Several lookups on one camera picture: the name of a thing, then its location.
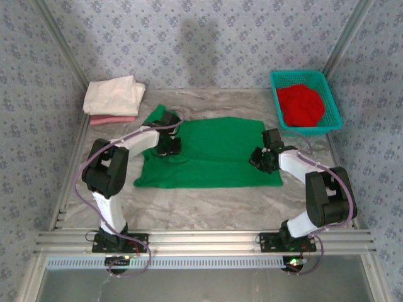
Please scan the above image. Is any green t-shirt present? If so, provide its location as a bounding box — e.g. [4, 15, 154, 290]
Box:
[133, 104, 283, 189]

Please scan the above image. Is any folded pink t-shirt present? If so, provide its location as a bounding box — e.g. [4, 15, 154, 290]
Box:
[90, 115, 137, 126]

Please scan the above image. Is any crumpled red t-shirt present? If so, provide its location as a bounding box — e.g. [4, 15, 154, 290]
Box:
[276, 84, 326, 128]

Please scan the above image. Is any folded white t-shirt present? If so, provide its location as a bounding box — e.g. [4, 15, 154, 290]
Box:
[82, 75, 146, 116]

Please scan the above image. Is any teal plastic basket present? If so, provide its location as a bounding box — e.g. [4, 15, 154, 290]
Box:
[270, 70, 344, 138]

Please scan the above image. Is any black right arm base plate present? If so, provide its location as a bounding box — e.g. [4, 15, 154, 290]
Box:
[258, 232, 317, 252]

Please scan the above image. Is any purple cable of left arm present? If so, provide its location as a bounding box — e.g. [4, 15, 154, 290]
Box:
[72, 109, 185, 277]

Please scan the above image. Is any aluminium mounting rail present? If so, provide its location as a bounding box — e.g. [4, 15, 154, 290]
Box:
[34, 229, 377, 254]

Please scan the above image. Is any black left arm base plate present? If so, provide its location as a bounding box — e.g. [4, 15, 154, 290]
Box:
[91, 232, 149, 254]

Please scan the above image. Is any grey slotted cable duct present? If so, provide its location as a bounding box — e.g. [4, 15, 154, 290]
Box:
[46, 255, 292, 270]

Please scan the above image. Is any aluminium frame post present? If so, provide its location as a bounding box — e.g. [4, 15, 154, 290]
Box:
[324, 0, 375, 78]
[33, 0, 89, 91]

